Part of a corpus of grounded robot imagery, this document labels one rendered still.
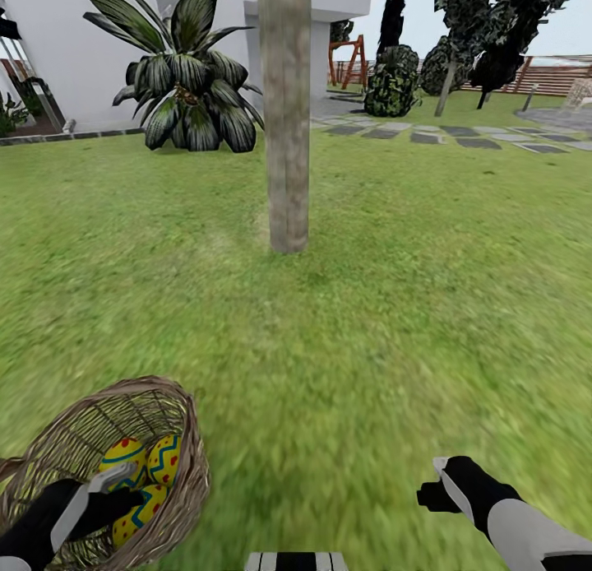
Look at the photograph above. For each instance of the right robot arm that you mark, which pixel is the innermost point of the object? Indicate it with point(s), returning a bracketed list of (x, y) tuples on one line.
[(524, 537)]

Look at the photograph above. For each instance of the easter egg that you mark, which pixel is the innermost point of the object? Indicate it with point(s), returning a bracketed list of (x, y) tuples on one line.
[(163, 461), (129, 450), (124, 528)]

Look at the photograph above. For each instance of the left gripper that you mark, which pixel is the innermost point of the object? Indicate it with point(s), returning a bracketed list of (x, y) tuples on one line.
[(111, 507)]

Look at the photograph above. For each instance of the wicker basket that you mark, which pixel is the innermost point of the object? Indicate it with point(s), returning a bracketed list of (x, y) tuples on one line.
[(146, 408)]

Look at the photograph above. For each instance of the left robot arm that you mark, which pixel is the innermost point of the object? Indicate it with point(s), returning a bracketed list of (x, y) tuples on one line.
[(66, 509)]

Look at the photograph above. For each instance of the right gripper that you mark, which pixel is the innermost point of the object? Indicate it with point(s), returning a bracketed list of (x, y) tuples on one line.
[(433, 495)]

